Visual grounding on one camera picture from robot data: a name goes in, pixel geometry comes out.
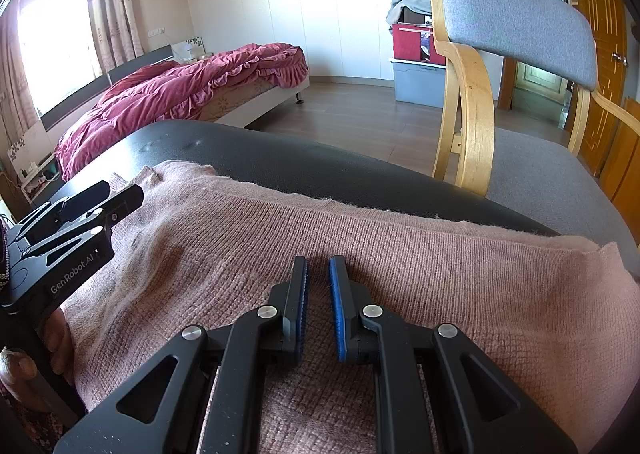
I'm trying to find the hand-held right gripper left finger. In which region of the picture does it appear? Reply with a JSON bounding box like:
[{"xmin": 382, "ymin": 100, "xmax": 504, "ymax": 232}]
[{"xmin": 52, "ymin": 255, "xmax": 310, "ymax": 454}]

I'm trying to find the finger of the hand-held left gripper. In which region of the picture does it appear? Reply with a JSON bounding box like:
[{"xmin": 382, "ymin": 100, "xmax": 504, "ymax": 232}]
[
  {"xmin": 22, "ymin": 184, "xmax": 146, "ymax": 267},
  {"xmin": 11, "ymin": 180, "xmax": 112, "ymax": 242}
]

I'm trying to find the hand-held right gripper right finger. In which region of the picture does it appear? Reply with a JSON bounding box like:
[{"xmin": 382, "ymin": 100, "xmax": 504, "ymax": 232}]
[{"xmin": 327, "ymin": 255, "xmax": 581, "ymax": 454}]

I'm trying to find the pink knit sweater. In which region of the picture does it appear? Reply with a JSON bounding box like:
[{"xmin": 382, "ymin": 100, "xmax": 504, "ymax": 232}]
[{"xmin": 62, "ymin": 160, "xmax": 640, "ymax": 454}]

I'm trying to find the person's left hand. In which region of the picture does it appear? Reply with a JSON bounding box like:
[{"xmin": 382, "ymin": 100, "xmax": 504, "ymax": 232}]
[{"xmin": 0, "ymin": 306, "xmax": 77, "ymax": 402}]

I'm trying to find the white patterned bedside cabinet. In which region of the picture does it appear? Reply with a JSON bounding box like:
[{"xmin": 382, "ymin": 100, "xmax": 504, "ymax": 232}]
[
  {"xmin": 170, "ymin": 35, "xmax": 207, "ymax": 66},
  {"xmin": 7, "ymin": 126, "xmax": 62, "ymax": 197}
]

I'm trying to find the red ruffled quilt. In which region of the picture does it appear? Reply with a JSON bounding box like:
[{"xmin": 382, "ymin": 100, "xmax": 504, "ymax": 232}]
[{"xmin": 54, "ymin": 45, "xmax": 308, "ymax": 182}]

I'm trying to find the beige patterned curtain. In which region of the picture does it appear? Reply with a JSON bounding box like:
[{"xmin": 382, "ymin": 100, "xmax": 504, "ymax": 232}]
[
  {"xmin": 0, "ymin": 14, "xmax": 40, "ymax": 135},
  {"xmin": 82, "ymin": 0, "xmax": 146, "ymax": 72}
]

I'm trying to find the grey plastic storage box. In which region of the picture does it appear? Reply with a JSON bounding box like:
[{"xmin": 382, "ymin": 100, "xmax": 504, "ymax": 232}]
[{"xmin": 390, "ymin": 59, "xmax": 448, "ymax": 109}]

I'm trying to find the red fabric box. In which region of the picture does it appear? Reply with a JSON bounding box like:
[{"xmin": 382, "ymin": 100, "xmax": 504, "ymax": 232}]
[{"xmin": 391, "ymin": 23, "xmax": 445, "ymax": 66}]

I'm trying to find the grey cloth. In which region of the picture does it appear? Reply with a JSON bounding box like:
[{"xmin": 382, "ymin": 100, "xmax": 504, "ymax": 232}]
[{"xmin": 386, "ymin": 0, "xmax": 433, "ymax": 27}]

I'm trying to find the wooden armchair with grey cushions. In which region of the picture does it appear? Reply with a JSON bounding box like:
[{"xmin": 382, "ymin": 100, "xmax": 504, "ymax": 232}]
[{"xmin": 430, "ymin": 0, "xmax": 640, "ymax": 275}]

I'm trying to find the wooden door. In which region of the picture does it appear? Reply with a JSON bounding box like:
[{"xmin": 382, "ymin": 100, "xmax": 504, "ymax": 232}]
[{"xmin": 567, "ymin": 0, "xmax": 632, "ymax": 177}]

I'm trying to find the wooden door frame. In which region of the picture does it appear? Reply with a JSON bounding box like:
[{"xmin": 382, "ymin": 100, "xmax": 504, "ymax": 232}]
[{"xmin": 495, "ymin": 0, "xmax": 581, "ymax": 110}]

